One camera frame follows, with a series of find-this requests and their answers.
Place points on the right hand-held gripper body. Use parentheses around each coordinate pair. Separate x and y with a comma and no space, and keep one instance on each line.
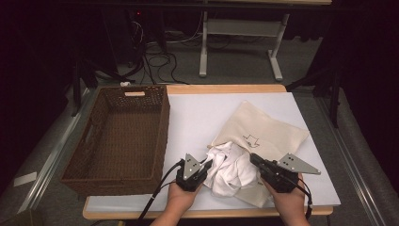
(282,174)

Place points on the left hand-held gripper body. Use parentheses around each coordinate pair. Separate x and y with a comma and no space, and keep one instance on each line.
(189,174)

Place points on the white shirt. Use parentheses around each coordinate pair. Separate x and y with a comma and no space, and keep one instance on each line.
(232,172)

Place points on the brown wicker basket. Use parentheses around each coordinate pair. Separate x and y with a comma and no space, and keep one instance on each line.
(125,132)

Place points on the person's left hand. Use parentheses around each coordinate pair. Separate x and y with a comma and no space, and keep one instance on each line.
(180,197)

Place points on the person's right hand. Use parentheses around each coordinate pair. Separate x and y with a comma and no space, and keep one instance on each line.
(288,204)

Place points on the white table mat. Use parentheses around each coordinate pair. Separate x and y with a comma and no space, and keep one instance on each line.
(194,119)

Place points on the black stand leg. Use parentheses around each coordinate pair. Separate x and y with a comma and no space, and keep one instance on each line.
(76,88)
(334,100)

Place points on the small white floor scrap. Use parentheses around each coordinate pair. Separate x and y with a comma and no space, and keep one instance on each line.
(125,83)

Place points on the grey floor tape strip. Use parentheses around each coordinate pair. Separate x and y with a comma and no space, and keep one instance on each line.
(25,179)

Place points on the metal floor rail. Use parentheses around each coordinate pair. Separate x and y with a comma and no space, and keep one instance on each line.
(53,157)
(351,157)

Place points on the white metal desk frame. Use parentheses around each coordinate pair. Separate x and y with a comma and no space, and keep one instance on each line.
(241,27)

